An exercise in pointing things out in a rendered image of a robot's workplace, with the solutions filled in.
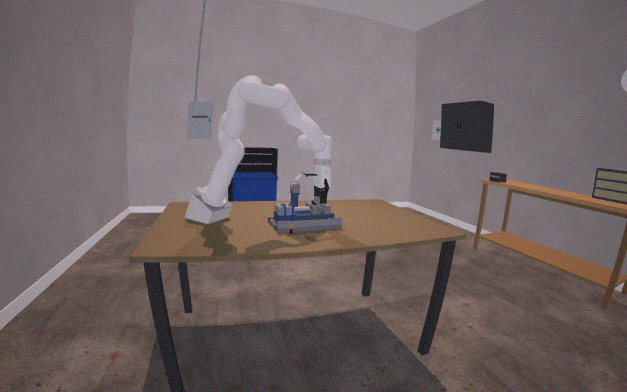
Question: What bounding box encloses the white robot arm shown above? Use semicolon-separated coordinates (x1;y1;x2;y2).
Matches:
196;76;332;207

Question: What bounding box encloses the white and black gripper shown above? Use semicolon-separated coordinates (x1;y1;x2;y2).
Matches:
313;165;331;204

